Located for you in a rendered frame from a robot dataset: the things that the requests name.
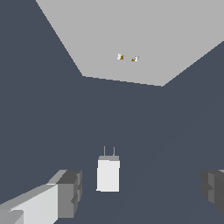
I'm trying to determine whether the grey wall socket panel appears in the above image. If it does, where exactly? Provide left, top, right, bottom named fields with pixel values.
left=35, top=0, right=224, bottom=88

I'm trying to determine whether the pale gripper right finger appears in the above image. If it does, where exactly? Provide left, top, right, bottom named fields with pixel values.
left=199, top=169, right=224, bottom=216

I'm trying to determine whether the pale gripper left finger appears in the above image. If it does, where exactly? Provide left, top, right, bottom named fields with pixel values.
left=0, top=169, right=83, bottom=224

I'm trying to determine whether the white charger with two prongs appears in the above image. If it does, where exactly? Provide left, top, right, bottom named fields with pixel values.
left=95, top=145, right=121, bottom=193

